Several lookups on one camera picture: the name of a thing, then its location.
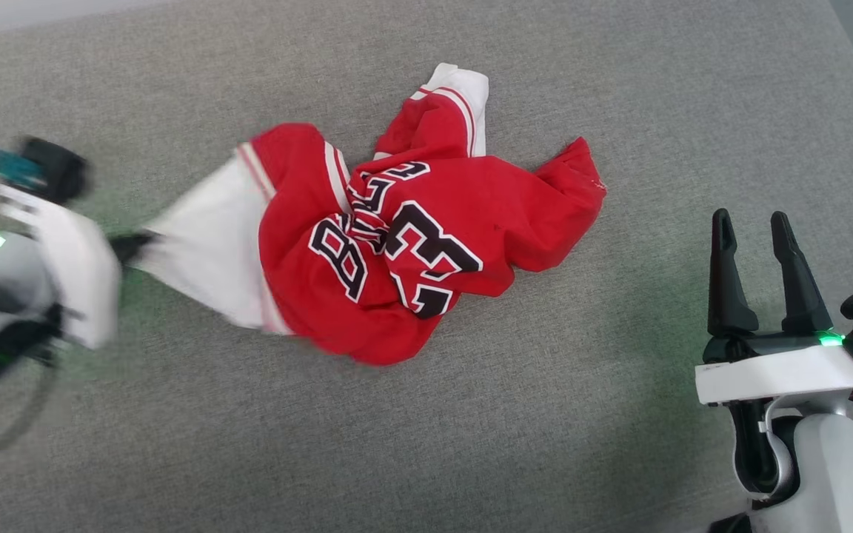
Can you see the red and white basketball jersey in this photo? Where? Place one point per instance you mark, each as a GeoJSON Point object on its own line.
{"type": "Point", "coordinates": [441, 222]}

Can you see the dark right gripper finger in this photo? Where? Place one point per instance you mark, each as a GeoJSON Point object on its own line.
{"type": "Point", "coordinates": [726, 296]}
{"type": "Point", "coordinates": [800, 296]}

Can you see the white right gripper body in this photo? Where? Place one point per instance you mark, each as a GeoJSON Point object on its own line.
{"type": "Point", "coordinates": [774, 374]}

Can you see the grey fabric sofa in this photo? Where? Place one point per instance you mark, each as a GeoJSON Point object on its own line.
{"type": "Point", "coordinates": [426, 444]}

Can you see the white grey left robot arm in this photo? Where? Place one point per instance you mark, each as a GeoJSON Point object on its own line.
{"type": "Point", "coordinates": [4, 277]}

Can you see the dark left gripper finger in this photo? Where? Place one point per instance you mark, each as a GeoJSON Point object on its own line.
{"type": "Point", "coordinates": [132, 244]}

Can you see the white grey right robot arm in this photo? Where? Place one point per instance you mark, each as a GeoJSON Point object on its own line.
{"type": "Point", "coordinates": [834, 459]}

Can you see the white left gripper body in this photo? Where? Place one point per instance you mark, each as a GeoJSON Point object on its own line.
{"type": "Point", "coordinates": [82, 274]}

